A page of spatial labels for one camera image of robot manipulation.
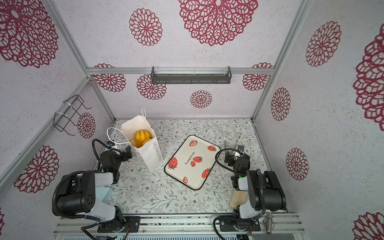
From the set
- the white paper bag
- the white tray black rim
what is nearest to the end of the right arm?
the white tray black rim

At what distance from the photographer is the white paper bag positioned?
778mm

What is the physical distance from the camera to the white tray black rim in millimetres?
897
